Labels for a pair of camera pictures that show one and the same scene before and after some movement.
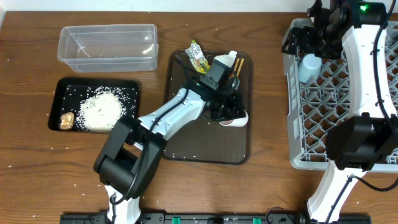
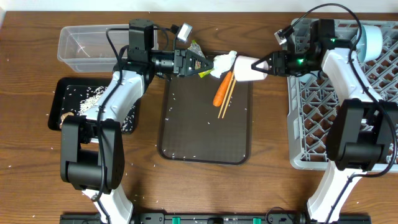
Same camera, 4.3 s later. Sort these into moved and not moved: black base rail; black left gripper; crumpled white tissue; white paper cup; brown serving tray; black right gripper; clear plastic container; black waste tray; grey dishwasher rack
Moved: black right gripper; white paper cup; black left gripper
Not moved: black base rail; crumpled white tissue; brown serving tray; black waste tray; clear plastic container; grey dishwasher rack
